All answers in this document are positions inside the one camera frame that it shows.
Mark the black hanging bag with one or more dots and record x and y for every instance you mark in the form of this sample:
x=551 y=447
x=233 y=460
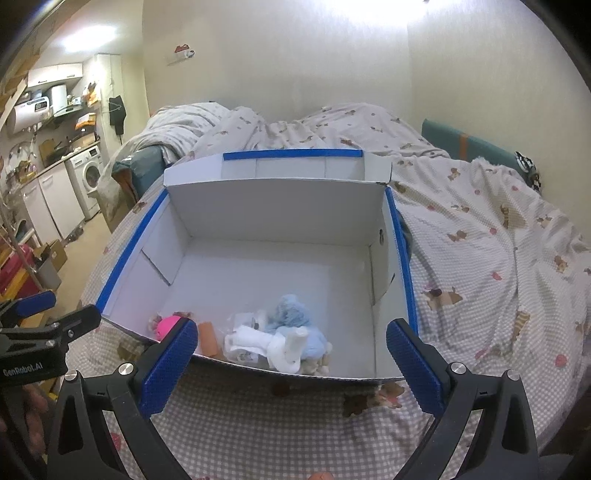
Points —
x=117 y=113

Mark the red white wall ornament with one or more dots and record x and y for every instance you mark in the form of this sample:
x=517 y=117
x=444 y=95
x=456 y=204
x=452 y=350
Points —
x=182 y=52

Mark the brown cardboard box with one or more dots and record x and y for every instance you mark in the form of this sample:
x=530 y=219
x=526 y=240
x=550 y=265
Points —
x=55 y=251

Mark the grey bin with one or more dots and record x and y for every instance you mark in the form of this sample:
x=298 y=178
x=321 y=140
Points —
x=47 y=273

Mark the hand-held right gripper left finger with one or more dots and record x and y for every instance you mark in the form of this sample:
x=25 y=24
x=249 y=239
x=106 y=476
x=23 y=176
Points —
x=168 y=364

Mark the white washing machine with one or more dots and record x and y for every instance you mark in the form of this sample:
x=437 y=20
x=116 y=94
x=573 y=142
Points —
x=90 y=177

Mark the blue fluffy cloth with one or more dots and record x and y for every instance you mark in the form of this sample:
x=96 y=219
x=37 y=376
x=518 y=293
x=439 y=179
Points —
x=288 y=311

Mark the white wall cabinet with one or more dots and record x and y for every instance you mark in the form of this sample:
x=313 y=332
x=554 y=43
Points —
x=55 y=74

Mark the clear plastic packet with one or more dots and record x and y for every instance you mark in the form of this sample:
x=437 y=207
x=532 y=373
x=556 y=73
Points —
x=242 y=323

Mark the cream scrunchie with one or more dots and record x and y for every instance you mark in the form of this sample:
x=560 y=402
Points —
x=318 y=366

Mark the white floor cabinet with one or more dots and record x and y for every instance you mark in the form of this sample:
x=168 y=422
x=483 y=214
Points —
x=51 y=203

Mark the white water heater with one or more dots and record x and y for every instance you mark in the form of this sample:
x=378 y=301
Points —
x=30 y=116

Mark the pink soft ball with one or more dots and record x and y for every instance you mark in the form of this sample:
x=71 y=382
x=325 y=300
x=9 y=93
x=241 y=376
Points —
x=166 y=326

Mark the bear print duvet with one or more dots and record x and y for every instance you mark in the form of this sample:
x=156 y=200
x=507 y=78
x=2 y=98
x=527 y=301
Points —
x=277 y=127

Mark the light blue soft toy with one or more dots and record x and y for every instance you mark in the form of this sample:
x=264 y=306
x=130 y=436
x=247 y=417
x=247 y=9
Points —
x=317 y=344

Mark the teal padded bed edge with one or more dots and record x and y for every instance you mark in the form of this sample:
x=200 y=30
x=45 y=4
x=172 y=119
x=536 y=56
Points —
x=475 y=141

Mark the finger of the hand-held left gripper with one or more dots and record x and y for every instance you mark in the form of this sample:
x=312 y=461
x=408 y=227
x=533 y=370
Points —
x=37 y=301
x=78 y=321

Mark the beige scrunchie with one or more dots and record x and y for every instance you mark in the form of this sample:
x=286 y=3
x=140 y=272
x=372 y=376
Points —
x=153 y=322

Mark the black white patterned cloth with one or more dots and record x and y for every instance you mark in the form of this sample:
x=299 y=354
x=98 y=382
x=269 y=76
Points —
x=527 y=168

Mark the orange packet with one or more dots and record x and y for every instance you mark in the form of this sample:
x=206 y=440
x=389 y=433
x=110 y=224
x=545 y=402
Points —
x=86 y=121

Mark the teal pillow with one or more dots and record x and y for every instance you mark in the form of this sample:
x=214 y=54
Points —
x=138 y=170

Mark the person's left hand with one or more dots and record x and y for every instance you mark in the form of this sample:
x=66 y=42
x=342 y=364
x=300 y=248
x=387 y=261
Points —
x=32 y=410

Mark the orange cylinder toy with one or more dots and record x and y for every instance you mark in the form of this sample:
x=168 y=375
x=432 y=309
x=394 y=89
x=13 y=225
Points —
x=207 y=339

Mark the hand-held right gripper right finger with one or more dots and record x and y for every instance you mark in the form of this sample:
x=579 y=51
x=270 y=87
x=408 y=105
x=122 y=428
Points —
x=415 y=364

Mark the red box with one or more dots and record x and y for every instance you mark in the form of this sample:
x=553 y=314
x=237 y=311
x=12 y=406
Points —
x=14 y=272

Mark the white cardboard box blue tape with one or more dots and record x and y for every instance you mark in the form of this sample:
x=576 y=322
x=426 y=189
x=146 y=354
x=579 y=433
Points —
x=277 y=258

